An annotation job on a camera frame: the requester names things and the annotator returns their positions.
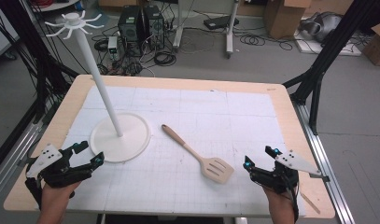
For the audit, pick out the white metal stand leg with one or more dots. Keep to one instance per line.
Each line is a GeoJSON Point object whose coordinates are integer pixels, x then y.
{"type": "Point", "coordinates": [179, 28]}
{"type": "Point", "coordinates": [230, 34]}

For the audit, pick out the person's left hand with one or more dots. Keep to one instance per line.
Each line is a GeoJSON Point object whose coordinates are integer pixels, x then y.
{"type": "Point", "coordinates": [55, 202]}

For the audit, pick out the black metal frame strut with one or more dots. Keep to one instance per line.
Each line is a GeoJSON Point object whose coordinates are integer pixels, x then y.
{"type": "Point", "coordinates": [329, 53]}

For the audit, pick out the black computer tower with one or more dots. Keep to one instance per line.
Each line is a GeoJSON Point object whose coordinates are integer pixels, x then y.
{"type": "Point", "coordinates": [155, 28]}
{"type": "Point", "coordinates": [130, 28]}

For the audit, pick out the white hook rack stand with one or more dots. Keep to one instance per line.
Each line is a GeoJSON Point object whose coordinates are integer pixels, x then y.
{"type": "Point", "coordinates": [128, 140]}

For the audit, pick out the white floor board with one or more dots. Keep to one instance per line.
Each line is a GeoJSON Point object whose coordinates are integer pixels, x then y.
{"type": "Point", "coordinates": [349, 49]}

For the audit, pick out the small grey power box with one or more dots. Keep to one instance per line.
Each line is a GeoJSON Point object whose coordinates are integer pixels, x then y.
{"type": "Point", "coordinates": [112, 46]}

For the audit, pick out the person's right hand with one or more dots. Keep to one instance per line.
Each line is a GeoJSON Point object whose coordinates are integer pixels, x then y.
{"type": "Point", "coordinates": [281, 208]}

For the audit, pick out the small cardboard box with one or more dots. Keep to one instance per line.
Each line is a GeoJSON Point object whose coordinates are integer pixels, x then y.
{"type": "Point", "coordinates": [377, 46]}

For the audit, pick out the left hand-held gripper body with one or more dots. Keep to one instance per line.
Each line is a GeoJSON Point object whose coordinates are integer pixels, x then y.
{"type": "Point", "coordinates": [44, 157]}

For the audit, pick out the white grid mat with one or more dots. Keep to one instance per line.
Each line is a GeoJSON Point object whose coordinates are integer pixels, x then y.
{"type": "Point", "coordinates": [184, 112]}

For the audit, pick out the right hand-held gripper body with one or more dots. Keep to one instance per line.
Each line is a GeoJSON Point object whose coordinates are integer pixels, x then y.
{"type": "Point", "coordinates": [282, 180]}

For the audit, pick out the grey silver bag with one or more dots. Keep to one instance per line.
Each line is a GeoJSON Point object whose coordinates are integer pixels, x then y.
{"type": "Point", "coordinates": [323, 26]}

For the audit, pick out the grey metal bracket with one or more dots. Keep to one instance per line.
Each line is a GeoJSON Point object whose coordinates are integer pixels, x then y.
{"type": "Point", "coordinates": [320, 177]}
{"type": "Point", "coordinates": [24, 161]}

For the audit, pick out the aluminium rail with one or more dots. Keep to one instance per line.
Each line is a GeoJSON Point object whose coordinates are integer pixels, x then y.
{"type": "Point", "coordinates": [327, 161]}
{"type": "Point", "coordinates": [13, 155]}

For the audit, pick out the flat black device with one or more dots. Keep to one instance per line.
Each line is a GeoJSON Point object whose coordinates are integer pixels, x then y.
{"type": "Point", "coordinates": [220, 22]}

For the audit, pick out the large cardboard box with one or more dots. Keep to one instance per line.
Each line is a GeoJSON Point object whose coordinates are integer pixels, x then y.
{"type": "Point", "coordinates": [284, 18]}

